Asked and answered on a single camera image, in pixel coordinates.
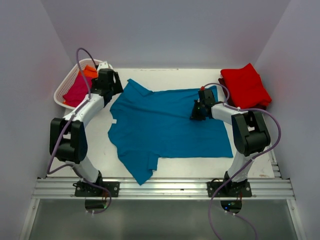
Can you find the magenta pink t shirt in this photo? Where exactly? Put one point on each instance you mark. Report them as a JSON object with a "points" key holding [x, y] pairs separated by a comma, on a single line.
{"points": [[76, 93]]}

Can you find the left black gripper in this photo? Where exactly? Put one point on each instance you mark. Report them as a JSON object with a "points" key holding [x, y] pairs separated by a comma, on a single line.
{"points": [[115, 81]]}

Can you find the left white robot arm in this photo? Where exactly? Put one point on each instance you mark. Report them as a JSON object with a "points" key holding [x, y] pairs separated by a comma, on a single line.
{"points": [[68, 141]]}

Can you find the white plastic laundry basket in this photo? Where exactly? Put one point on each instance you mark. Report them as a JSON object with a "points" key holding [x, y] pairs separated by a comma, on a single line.
{"points": [[69, 80]]}

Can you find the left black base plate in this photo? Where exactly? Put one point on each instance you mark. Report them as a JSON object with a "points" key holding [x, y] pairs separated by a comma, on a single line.
{"points": [[105, 189]]}

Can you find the folded red t shirt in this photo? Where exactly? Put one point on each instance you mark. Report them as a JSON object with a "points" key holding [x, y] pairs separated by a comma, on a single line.
{"points": [[245, 88]]}

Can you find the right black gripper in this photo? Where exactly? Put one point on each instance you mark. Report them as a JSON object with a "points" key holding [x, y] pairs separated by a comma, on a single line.
{"points": [[197, 113]]}

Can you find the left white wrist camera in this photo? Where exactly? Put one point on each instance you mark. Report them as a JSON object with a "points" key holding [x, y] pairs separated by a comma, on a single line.
{"points": [[103, 65]]}

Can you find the teal blue t shirt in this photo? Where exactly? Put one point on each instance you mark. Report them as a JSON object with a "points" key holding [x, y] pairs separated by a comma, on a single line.
{"points": [[156, 124]]}

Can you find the orange t shirt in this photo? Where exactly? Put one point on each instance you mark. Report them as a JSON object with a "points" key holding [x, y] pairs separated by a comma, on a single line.
{"points": [[90, 73]]}

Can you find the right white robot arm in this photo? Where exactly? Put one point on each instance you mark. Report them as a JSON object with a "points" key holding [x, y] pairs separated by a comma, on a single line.
{"points": [[250, 133]]}

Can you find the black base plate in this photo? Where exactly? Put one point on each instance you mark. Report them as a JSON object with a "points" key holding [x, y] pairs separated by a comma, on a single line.
{"points": [[105, 189], [231, 189]]}

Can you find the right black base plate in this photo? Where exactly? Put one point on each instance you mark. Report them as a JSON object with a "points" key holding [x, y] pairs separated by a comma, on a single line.
{"points": [[231, 189]]}

